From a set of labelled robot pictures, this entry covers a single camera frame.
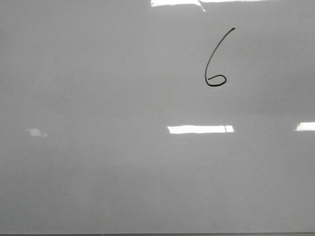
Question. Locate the white glossy whiteboard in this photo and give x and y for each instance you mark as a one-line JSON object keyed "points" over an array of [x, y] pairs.
{"points": [[145, 116]]}

